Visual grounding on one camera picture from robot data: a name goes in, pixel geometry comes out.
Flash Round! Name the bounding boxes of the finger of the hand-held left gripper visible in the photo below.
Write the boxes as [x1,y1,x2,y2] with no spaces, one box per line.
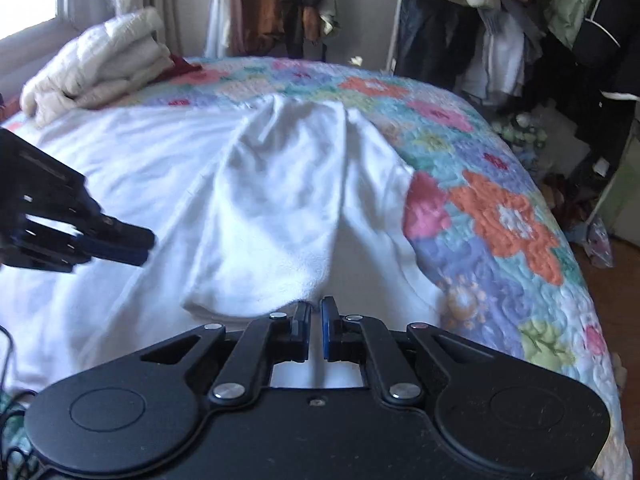
[10,232,150,274]
[75,210,156,253]

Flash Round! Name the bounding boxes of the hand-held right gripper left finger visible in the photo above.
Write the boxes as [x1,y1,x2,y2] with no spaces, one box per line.
[140,301,313,403]

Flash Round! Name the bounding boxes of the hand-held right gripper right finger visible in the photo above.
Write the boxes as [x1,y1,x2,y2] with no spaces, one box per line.
[320,296,496,403]

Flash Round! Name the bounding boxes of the white t-shirt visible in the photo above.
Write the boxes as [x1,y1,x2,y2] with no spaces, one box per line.
[0,92,443,393]

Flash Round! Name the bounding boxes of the white hanging clothes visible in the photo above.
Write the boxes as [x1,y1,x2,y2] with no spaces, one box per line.
[460,7,531,103]

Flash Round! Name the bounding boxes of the folded white quilted duvet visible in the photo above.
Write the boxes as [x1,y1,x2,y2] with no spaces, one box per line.
[20,7,173,128]

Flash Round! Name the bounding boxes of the dark red cloth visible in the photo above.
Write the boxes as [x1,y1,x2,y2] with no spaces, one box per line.
[167,54,203,78]

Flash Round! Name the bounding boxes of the floral quilted bedspread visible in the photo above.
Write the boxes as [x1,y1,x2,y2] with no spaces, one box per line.
[0,55,633,480]

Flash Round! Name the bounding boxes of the beige patterned curtain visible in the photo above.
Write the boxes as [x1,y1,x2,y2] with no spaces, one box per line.
[100,0,187,58]

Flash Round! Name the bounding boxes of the white hanging garment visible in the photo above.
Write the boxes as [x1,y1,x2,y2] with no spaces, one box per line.
[207,0,246,58]

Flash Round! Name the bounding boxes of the brown hanging garment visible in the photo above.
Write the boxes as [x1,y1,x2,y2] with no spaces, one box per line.
[240,0,293,51]

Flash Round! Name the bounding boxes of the pile of pale green plush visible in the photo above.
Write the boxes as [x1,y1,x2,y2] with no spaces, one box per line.
[492,112,551,161]

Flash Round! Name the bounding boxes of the clear plastic bag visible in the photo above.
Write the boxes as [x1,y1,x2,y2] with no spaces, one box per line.
[582,215,615,268]

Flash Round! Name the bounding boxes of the dark hanging jacket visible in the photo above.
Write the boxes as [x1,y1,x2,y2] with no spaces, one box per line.
[272,0,346,58]

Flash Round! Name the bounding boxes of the white cabinet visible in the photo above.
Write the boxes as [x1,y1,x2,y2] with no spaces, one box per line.
[597,125,640,246]

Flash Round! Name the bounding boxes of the black jacket with white trim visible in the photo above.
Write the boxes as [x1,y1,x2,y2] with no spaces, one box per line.
[525,0,640,161]

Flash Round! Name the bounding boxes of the pale green hanging garment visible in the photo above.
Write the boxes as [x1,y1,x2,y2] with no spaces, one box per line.
[545,0,608,51]

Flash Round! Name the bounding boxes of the black cable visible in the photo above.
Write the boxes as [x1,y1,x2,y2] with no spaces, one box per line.
[0,325,33,466]

